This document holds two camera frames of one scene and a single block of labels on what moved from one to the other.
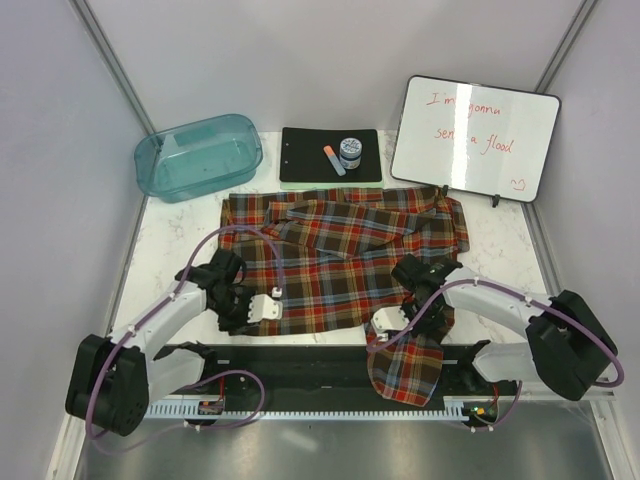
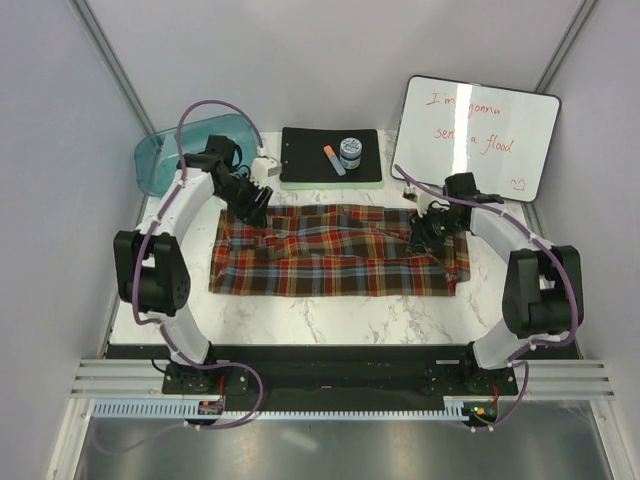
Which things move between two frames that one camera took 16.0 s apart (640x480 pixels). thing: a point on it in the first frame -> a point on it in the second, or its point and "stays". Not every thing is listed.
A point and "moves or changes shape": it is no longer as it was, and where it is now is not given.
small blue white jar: x=350 y=152 stays
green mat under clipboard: x=332 y=185 stays
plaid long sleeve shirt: x=315 y=260 moves or changes shape
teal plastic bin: x=198 y=159 stays
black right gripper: x=438 y=322 -> x=421 y=241
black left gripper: x=240 y=324 -> x=254 y=213
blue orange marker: x=335 y=160 stays
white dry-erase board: x=475 y=139 stays
